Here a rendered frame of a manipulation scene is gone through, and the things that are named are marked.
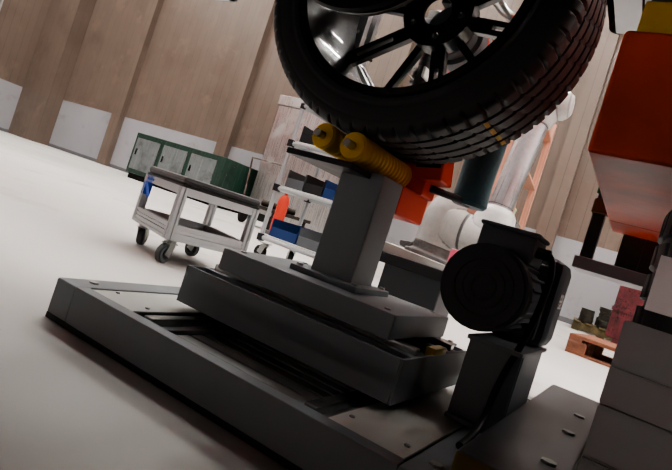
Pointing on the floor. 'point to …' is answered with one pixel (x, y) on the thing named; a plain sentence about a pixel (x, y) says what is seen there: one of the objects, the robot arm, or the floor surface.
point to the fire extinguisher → (280, 210)
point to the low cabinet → (188, 165)
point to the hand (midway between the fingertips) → (420, 74)
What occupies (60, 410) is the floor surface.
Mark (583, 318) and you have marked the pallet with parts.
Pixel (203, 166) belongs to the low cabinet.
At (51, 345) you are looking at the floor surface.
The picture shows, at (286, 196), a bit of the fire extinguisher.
